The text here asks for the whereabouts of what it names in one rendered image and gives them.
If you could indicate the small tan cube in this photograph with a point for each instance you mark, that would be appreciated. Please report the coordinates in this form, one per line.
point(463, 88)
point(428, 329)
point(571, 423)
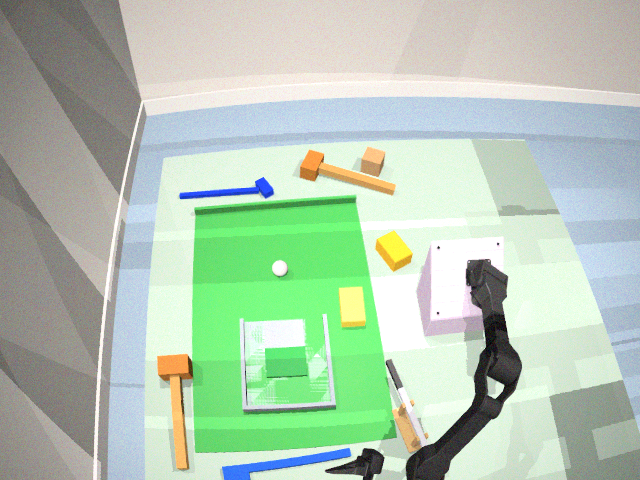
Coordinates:
point(372, 161)

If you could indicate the yellow rectangular block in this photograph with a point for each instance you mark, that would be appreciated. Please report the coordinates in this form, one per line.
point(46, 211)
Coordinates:
point(352, 307)
point(393, 251)

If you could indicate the orange mallet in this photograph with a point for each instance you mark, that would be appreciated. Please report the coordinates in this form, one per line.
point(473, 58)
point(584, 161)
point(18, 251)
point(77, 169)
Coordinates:
point(174, 368)
point(313, 165)

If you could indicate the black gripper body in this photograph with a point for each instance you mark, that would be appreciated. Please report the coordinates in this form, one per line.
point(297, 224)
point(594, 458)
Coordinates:
point(375, 460)

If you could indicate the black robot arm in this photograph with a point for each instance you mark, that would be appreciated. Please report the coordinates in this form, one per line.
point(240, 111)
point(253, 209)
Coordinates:
point(499, 360)

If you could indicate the green rectangular mat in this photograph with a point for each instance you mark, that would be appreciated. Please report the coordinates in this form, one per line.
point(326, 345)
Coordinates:
point(232, 279)

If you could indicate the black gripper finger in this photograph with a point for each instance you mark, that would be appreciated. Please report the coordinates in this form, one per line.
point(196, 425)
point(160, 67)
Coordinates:
point(358, 466)

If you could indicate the white golf ball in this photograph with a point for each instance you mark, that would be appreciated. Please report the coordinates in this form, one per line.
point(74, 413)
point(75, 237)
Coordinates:
point(279, 268)

